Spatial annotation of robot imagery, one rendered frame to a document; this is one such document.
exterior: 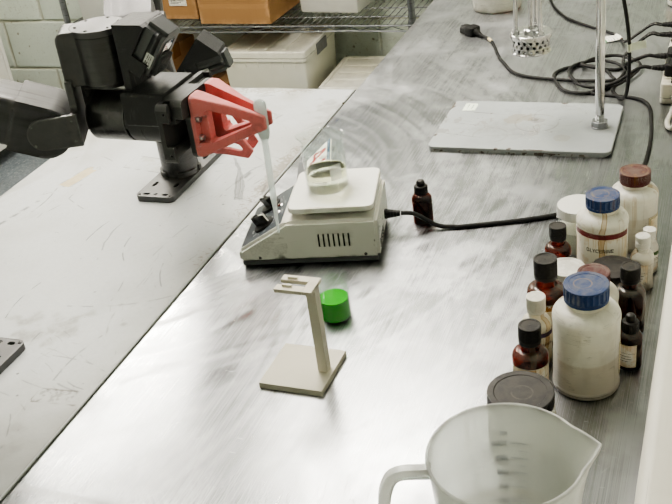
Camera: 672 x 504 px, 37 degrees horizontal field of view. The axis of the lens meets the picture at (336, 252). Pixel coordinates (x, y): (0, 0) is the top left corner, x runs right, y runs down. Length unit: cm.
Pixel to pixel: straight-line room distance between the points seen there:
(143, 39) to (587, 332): 54
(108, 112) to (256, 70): 271
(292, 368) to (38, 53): 375
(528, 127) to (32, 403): 93
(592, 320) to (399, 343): 26
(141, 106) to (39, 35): 373
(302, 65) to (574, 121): 207
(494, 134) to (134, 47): 82
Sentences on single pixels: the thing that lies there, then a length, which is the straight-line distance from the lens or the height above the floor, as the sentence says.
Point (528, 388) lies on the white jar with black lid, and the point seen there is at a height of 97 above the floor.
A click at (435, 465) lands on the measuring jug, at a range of 85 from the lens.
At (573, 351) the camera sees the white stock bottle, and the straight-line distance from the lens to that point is 107.
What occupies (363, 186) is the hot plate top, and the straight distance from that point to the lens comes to 139.
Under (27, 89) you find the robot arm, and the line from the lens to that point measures 112.
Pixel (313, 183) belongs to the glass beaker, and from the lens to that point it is 137.
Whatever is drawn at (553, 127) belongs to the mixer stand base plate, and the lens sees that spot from 171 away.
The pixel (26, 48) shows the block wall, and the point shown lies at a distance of 484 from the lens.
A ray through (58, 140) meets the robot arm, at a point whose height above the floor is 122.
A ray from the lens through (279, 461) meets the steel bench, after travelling 107.
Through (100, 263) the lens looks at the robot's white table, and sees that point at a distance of 151.
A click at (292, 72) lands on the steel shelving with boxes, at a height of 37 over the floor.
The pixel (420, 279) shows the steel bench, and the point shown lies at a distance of 133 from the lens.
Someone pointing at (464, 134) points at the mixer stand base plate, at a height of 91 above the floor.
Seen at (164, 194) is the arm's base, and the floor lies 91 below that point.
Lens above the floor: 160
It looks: 30 degrees down
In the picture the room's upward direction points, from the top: 8 degrees counter-clockwise
